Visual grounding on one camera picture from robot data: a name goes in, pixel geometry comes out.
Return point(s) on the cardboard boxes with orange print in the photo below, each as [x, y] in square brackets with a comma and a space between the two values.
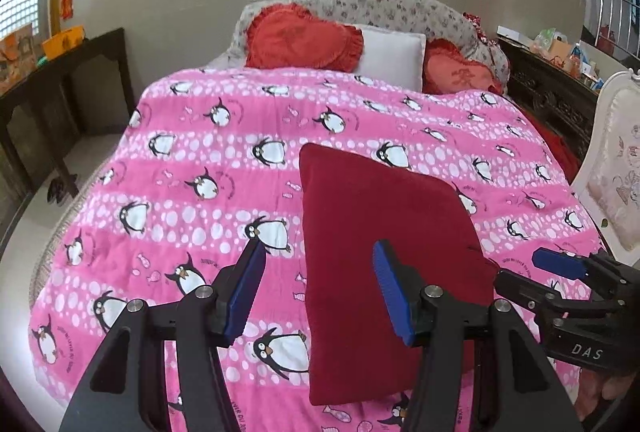
[15, 57]

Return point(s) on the dark wooden table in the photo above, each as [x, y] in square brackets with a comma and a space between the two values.
[95, 57]

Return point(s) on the dark red square pillow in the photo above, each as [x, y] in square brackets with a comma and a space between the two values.
[380, 212]

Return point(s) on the large red heart pillow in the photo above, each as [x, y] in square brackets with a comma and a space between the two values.
[300, 39]

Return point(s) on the pink penguin print blanket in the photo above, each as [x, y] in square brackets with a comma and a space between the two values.
[200, 152]

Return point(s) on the red patterned cloth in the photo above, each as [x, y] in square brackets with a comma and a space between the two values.
[477, 24]

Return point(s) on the person's right forearm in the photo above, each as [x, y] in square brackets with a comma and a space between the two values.
[605, 392]

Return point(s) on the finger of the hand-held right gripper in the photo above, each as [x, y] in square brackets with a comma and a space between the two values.
[557, 262]
[520, 289]

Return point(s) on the white flat box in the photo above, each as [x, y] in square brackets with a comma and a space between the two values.
[515, 32]

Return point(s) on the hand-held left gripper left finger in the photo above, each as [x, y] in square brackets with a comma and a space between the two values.
[245, 292]

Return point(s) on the dark carved wooden cabinet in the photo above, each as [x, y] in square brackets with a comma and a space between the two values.
[550, 97]

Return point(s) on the white pillow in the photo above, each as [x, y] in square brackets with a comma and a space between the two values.
[390, 54]

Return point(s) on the red cloth beside bed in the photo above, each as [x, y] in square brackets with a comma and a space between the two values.
[557, 147]

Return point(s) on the red paper wall decoration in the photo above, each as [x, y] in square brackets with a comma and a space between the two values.
[66, 2]

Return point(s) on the small red heart pillow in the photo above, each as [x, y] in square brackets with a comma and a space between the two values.
[457, 72]

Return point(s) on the brown cardboard box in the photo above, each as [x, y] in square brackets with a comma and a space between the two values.
[564, 54]

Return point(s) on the red container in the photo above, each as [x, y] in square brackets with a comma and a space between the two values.
[606, 39]

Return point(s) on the white upholstered chair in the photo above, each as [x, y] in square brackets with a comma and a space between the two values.
[615, 162]

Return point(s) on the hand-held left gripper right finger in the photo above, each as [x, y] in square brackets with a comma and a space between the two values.
[395, 297]

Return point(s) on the green plastic bag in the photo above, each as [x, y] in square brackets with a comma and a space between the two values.
[546, 39]

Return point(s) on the orange box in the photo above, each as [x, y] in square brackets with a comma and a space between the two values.
[62, 41]

